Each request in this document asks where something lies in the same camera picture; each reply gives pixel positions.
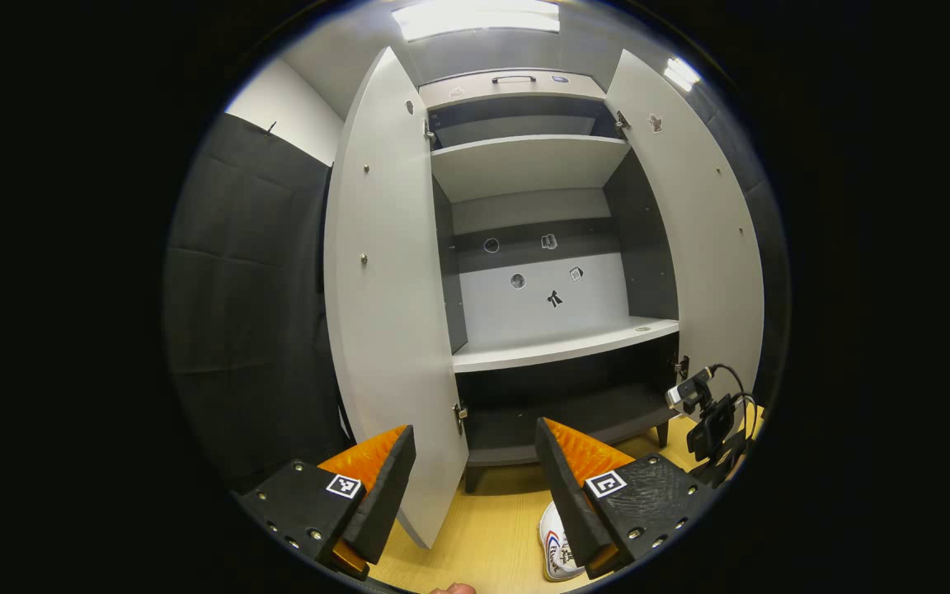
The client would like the grey shoe cabinet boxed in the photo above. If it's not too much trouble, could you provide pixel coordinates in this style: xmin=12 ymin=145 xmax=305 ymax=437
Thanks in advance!
xmin=419 ymin=68 xmax=686 ymax=496

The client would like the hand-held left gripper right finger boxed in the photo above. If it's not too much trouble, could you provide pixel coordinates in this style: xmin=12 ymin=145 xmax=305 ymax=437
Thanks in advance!
xmin=534 ymin=417 xmax=717 ymax=580

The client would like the grey cabinet drawer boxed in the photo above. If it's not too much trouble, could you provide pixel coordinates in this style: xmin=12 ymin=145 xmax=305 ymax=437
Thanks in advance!
xmin=419 ymin=69 xmax=608 ymax=111

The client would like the large ceiling light panel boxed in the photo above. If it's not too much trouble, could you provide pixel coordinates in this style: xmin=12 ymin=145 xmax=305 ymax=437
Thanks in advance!
xmin=393 ymin=0 xmax=562 ymax=42

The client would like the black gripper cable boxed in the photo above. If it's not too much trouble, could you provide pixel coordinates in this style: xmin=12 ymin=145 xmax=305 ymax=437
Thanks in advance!
xmin=710 ymin=363 xmax=760 ymax=463

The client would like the small ceiling light panel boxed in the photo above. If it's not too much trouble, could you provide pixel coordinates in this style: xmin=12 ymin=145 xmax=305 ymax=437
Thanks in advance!
xmin=663 ymin=56 xmax=703 ymax=93

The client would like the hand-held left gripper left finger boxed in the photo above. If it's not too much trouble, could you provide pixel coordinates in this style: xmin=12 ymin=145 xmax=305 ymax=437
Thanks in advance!
xmin=232 ymin=424 xmax=418 ymax=582

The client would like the white canvas shoe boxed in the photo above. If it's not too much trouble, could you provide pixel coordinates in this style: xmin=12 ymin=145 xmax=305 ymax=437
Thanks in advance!
xmin=538 ymin=501 xmax=587 ymax=582

